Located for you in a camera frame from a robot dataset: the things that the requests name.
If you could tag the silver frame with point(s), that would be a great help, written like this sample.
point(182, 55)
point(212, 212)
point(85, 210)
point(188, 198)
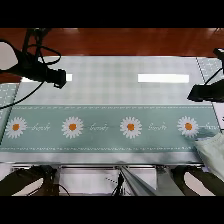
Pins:
point(140, 186)

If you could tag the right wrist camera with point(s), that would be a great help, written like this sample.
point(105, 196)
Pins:
point(219, 53)

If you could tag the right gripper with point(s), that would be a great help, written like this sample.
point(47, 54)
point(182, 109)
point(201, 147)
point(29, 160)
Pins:
point(206, 92)

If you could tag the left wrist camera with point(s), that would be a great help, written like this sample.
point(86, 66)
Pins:
point(35, 33)

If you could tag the pale green T-shirt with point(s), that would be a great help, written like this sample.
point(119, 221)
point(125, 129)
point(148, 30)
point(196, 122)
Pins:
point(213, 153)

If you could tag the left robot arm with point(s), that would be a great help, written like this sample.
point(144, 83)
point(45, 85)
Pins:
point(26, 68)

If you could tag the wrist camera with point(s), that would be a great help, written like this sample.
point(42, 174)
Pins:
point(219, 53)
point(35, 33)

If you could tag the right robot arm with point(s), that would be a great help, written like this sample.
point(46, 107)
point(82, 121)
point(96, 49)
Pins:
point(203, 181)

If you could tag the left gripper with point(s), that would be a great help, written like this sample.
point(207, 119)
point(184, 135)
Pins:
point(57, 77)

